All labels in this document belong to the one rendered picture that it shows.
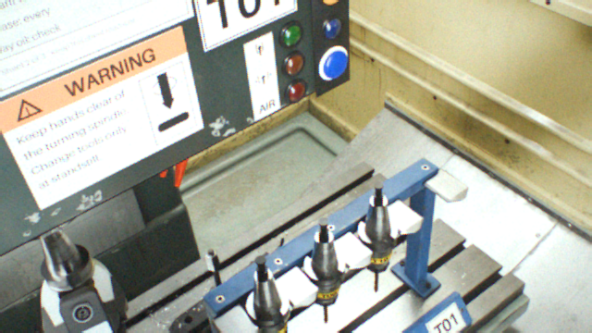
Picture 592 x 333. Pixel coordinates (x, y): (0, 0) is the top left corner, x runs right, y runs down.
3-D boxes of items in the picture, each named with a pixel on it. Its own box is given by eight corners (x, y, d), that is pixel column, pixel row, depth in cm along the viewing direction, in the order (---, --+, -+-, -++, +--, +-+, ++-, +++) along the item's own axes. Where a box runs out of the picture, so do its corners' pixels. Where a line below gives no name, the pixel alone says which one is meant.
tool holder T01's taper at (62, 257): (75, 244, 87) (58, 209, 83) (87, 264, 84) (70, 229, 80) (43, 260, 85) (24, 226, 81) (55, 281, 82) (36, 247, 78)
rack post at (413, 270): (441, 286, 134) (455, 185, 114) (423, 300, 132) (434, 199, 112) (407, 257, 140) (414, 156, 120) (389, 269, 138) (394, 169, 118)
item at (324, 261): (324, 248, 102) (323, 220, 97) (344, 264, 100) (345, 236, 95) (304, 265, 100) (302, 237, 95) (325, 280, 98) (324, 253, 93)
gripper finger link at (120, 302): (91, 289, 87) (93, 343, 80) (87, 281, 85) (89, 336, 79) (126, 279, 87) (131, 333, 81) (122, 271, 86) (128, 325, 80)
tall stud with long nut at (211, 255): (228, 289, 138) (219, 251, 129) (217, 296, 136) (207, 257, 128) (221, 281, 139) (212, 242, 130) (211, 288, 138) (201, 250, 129)
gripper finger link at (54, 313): (39, 310, 90) (71, 352, 84) (24, 285, 86) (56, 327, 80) (59, 297, 91) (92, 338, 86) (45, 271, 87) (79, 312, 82)
